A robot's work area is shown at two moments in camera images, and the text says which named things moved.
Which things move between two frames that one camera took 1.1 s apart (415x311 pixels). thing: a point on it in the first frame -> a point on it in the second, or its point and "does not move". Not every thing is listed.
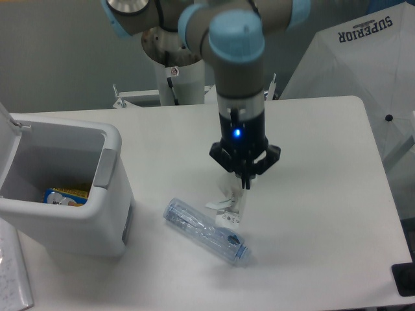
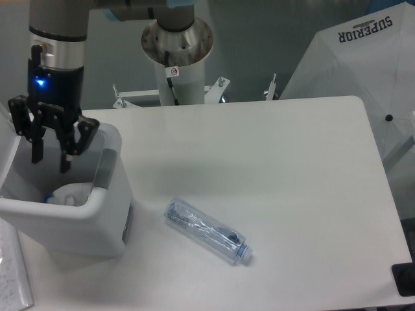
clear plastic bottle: [228, 241] does not move
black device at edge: [404, 276] does not move
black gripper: [244, 139] -> [58, 91]
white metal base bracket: [123, 101] does not move
